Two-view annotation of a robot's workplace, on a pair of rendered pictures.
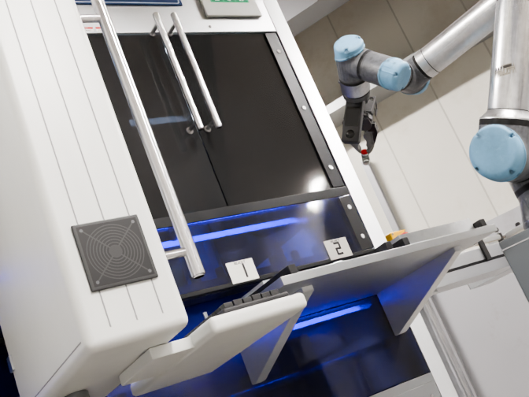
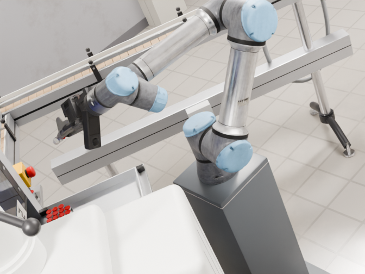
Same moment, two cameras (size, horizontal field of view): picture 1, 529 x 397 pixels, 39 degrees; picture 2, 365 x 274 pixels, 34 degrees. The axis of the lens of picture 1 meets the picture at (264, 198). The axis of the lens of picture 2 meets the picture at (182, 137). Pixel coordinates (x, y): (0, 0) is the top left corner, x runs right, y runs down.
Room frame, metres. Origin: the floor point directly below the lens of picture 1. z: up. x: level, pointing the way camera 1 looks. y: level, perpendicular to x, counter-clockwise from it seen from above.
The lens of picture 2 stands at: (0.73, 0.72, 2.11)
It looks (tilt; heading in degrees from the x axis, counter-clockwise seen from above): 35 degrees down; 308
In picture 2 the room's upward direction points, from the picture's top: 25 degrees counter-clockwise
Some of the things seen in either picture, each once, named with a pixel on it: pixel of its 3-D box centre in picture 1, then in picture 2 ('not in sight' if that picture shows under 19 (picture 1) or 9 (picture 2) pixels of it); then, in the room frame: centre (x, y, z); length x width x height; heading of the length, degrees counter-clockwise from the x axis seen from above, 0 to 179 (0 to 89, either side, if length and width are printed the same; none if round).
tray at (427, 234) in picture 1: (397, 259); (96, 213); (1.97, -0.27, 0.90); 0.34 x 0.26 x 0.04; 37
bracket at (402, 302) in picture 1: (426, 292); not in sight; (2.05, -0.31, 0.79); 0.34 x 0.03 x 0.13; 37
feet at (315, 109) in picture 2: not in sight; (328, 122); (1.67, -1.69, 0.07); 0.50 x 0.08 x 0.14; 127
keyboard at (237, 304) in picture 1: (212, 333); not in sight; (1.46, 0.20, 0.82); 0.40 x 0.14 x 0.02; 35
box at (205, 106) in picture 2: not in sight; (200, 113); (2.13, -1.26, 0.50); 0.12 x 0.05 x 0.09; 37
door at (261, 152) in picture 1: (253, 112); not in sight; (2.10, -0.07, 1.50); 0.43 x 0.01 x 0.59; 127
